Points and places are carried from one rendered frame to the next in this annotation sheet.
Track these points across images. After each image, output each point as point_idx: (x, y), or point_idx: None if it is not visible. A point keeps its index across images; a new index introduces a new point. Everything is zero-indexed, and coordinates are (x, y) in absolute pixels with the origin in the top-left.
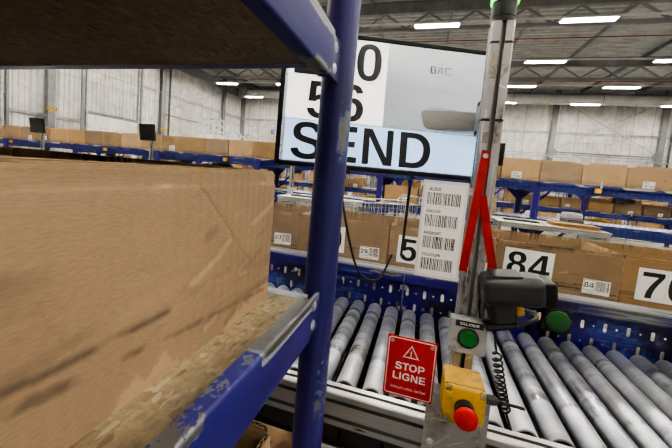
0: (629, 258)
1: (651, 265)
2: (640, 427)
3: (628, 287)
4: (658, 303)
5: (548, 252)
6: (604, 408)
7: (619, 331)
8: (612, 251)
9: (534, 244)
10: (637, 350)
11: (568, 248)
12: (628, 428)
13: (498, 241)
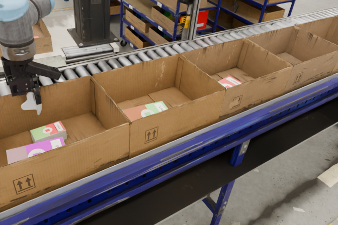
0: (176, 55)
1: (164, 61)
2: (151, 59)
3: (172, 76)
4: (154, 88)
5: (217, 48)
6: None
7: None
8: (189, 60)
9: (226, 42)
10: (158, 191)
11: (208, 45)
12: None
13: (243, 39)
